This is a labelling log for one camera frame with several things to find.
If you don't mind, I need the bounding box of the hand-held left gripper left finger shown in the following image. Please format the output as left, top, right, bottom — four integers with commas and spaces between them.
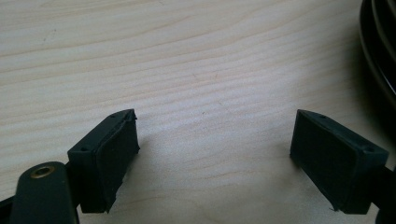
67, 108, 140, 215

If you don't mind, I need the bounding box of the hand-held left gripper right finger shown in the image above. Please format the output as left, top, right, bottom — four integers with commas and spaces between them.
290, 108, 389, 216

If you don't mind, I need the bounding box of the black round plate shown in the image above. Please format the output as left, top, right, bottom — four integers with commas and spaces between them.
359, 0, 396, 110

